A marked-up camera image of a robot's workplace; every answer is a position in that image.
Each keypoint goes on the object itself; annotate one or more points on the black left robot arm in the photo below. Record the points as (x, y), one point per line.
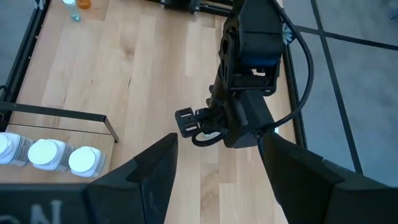
(261, 31)

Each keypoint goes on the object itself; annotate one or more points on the black aluminium table frame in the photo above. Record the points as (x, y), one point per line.
(293, 93)

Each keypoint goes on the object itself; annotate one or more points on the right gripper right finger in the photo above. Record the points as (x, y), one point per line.
(304, 193)

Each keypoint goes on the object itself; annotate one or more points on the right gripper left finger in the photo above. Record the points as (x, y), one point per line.
(140, 193)

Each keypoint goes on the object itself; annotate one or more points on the small white cap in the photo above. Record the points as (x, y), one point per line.
(73, 9)

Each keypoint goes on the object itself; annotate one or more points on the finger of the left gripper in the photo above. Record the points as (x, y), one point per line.
(188, 123)

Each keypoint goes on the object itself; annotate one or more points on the artificial fern in black pot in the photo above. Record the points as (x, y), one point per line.
(287, 34)

